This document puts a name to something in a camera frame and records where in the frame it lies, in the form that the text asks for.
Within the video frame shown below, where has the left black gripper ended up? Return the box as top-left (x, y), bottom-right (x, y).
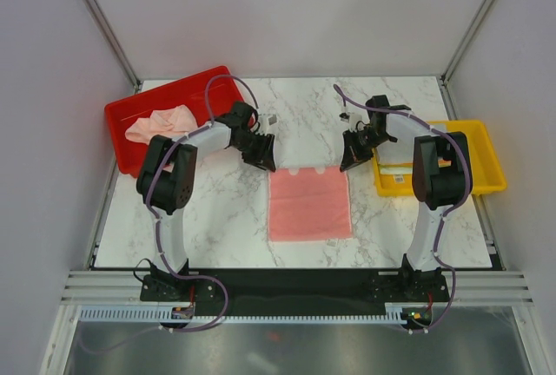
top-left (232, 131), bottom-right (275, 174)

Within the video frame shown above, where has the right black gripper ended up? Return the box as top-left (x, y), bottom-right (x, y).
top-left (341, 127), bottom-right (393, 172)

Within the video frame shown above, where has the pink striped towel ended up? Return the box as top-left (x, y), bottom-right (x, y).
top-left (268, 167), bottom-right (353, 242)

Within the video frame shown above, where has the grey towel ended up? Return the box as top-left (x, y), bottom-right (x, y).
top-left (429, 122), bottom-right (448, 133)

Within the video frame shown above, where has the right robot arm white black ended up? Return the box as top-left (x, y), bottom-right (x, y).
top-left (336, 89), bottom-right (473, 300)

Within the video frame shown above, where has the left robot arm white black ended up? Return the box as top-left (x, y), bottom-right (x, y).
top-left (136, 102), bottom-right (277, 300)

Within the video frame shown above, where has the plain peach towel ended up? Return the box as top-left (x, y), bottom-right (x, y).
top-left (124, 105), bottom-right (198, 144)

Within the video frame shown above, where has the yellow plastic bin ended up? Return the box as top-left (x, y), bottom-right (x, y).
top-left (372, 120), bottom-right (507, 197)

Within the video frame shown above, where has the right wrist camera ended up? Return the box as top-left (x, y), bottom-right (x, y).
top-left (340, 108), bottom-right (366, 132)

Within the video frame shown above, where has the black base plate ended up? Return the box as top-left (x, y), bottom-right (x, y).
top-left (140, 268), bottom-right (449, 316)

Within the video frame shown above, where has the white slotted cable duct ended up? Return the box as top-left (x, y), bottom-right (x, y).
top-left (78, 303), bottom-right (432, 325)

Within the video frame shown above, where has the right aluminium frame post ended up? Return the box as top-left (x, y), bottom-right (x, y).
top-left (438, 0), bottom-right (520, 88)

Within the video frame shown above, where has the aluminium frame post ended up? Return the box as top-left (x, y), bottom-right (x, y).
top-left (82, 0), bottom-right (142, 92)
top-left (438, 0), bottom-right (520, 88)

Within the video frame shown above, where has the left aluminium frame post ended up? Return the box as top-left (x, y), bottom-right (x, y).
top-left (82, 0), bottom-right (142, 92)

